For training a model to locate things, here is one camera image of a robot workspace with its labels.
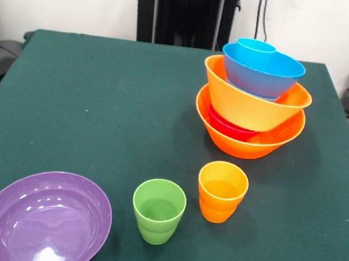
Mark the small magenta bowl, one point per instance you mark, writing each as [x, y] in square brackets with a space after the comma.
[225, 125]

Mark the large orange bowl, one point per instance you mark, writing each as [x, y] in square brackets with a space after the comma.
[243, 110]
[241, 149]

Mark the small cyan bowl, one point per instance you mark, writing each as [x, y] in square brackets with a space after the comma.
[266, 97]

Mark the large blue bowl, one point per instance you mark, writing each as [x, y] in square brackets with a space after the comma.
[259, 80]

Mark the blue cup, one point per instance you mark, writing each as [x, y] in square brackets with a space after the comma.
[255, 45]

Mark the dark green tablecloth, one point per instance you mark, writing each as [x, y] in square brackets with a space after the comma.
[102, 97]

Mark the orange cup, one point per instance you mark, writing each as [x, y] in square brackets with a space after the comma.
[219, 205]

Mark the green cup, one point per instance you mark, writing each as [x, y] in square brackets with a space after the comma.
[156, 226]

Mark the large purple bowl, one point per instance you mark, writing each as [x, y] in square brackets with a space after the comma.
[44, 219]

